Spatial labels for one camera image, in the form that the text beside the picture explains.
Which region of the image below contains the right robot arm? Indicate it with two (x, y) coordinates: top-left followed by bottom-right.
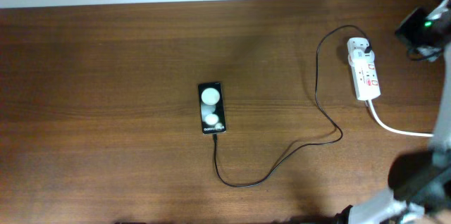
(332, 0), (450, 224)

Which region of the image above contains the black charger cable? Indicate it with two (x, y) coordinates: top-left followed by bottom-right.
(212, 24), (371, 188)

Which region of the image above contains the black smartphone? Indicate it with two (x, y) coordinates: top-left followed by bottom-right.
(197, 82), (227, 135)

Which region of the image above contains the white power strip cord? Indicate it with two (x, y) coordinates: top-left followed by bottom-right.
(365, 99), (435, 138)

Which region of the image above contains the white power strip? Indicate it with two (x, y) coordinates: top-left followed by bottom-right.
(347, 37), (381, 101)

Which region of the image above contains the black usb plug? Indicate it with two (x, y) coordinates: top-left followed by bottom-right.
(364, 44), (372, 54)

